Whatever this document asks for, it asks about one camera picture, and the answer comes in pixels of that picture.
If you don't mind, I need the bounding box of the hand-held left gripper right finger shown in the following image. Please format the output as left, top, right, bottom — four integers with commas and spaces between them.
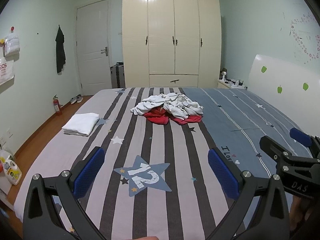
207, 148, 290, 240

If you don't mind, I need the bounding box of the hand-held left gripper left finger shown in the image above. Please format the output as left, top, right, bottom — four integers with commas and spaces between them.
22, 146, 108, 240

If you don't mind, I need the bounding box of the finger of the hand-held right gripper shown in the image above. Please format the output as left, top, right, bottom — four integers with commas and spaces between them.
259, 135, 304, 173
289, 127, 320, 159

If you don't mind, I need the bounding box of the white polo shirt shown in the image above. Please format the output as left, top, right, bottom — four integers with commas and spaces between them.
130, 92, 204, 120

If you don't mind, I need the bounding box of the person's right hand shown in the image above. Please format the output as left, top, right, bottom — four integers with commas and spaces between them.
290, 195, 320, 233

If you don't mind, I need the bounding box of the folded white garment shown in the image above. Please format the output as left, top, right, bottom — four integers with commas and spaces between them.
62, 112, 100, 137

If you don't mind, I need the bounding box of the striped star-print bed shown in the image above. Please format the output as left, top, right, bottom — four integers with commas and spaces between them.
14, 87, 320, 240

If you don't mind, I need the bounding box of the white headboard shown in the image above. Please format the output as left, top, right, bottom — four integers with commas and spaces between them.
246, 54, 320, 122

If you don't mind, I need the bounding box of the red fire extinguisher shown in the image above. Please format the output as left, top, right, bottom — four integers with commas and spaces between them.
52, 94, 63, 116

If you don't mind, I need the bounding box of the yellow-label detergent bottle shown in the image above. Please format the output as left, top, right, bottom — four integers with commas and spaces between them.
4, 156, 22, 186

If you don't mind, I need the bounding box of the white nightstand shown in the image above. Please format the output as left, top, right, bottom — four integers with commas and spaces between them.
217, 79, 248, 90

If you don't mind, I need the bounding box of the red garment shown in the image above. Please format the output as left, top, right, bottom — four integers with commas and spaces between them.
143, 106, 202, 126

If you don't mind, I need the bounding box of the black trunk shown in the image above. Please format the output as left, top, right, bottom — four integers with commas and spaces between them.
110, 62, 125, 88

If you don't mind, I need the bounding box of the black hanging garment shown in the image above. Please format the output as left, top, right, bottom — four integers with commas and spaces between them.
55, 26, 66, 75

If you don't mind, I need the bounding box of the white door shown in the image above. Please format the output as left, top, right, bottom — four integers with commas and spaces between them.
76, 0, 112, 96

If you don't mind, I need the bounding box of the red-print plastic bag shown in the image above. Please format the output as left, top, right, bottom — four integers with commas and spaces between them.
0, 56, 15, 85

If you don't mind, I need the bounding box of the cream wardrobe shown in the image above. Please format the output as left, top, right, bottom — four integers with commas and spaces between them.
122, 0, 222, 88

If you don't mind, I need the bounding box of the white plastic bag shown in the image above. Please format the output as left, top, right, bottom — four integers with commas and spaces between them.
4, 26, 20, 57

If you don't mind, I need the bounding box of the pink flower wall decal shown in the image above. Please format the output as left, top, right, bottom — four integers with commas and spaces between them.
290, 12, 320, 64

